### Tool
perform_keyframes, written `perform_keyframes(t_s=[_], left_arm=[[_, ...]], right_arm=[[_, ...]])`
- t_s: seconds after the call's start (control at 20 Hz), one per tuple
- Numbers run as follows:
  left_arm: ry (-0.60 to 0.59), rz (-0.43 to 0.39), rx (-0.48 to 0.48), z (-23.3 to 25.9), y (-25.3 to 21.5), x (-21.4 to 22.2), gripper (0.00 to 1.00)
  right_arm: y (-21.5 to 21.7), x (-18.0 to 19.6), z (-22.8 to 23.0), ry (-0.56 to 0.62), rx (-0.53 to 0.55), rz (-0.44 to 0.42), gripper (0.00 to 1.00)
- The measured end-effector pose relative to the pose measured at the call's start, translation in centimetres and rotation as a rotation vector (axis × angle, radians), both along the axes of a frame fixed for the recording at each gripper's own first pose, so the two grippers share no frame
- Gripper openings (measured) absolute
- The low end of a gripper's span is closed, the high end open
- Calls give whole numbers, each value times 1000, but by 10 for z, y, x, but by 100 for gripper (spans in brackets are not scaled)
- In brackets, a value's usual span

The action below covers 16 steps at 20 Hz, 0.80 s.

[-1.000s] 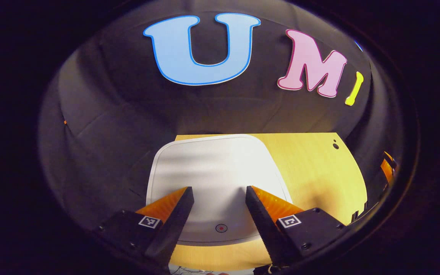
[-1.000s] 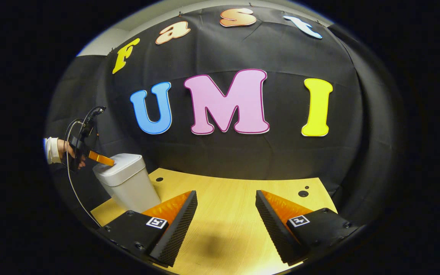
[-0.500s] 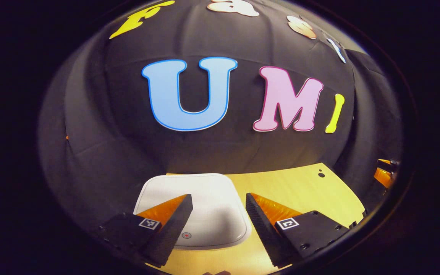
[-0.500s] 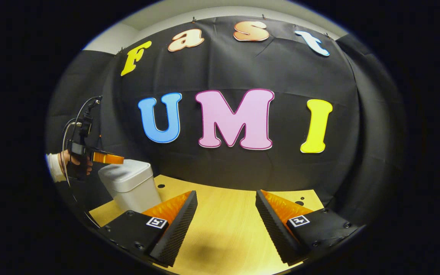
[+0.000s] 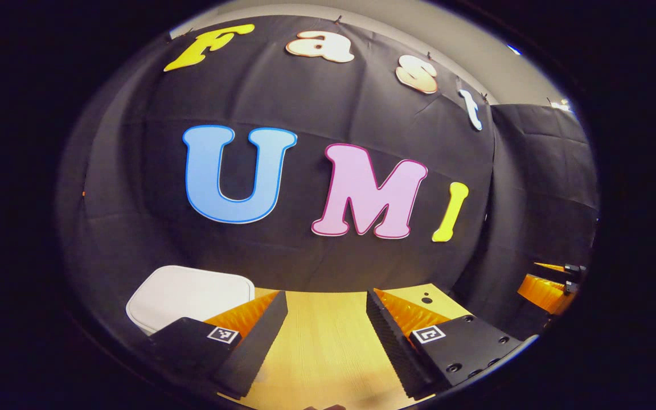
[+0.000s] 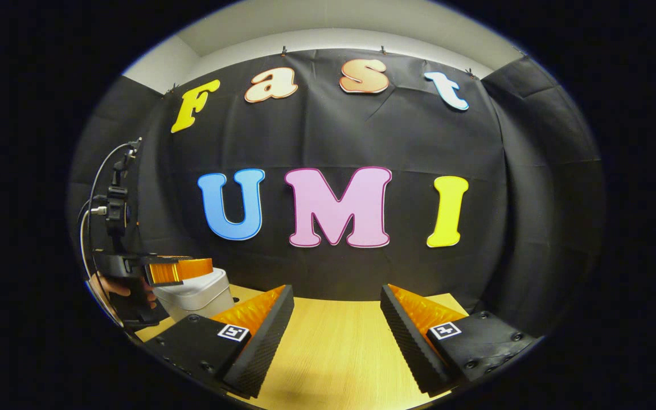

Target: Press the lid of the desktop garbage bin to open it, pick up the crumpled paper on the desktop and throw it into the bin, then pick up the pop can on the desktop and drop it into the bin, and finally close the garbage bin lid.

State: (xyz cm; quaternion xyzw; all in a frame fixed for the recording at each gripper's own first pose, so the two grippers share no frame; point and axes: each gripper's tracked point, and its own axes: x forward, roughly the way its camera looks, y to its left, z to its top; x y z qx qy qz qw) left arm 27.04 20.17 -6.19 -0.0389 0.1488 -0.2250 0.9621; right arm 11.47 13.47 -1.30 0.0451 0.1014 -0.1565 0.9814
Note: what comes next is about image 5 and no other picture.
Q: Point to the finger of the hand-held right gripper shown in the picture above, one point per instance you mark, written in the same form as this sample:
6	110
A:
567	269
547	293

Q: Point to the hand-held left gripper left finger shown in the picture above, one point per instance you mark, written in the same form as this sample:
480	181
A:
257	341

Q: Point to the white desktop garbage bin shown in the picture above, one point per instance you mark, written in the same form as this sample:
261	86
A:
191	293

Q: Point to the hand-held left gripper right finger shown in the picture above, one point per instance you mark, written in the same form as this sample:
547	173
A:
396	341

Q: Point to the black backdrop cloth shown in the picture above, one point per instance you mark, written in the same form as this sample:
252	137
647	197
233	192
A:
362	102

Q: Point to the wooden desktop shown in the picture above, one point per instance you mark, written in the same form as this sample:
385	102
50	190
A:
328	341

